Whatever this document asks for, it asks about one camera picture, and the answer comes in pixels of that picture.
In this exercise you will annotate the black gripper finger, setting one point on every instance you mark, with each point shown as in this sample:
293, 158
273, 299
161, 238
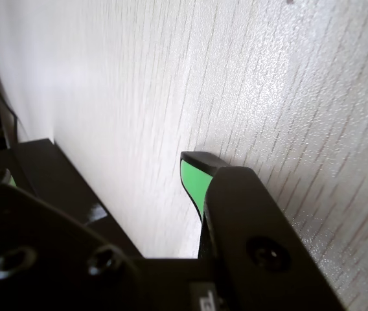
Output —
25, 243

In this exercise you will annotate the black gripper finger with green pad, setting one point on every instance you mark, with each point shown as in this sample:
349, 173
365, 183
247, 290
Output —
252, 226

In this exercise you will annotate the black cardboard box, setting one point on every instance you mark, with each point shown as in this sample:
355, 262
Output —
41, 194

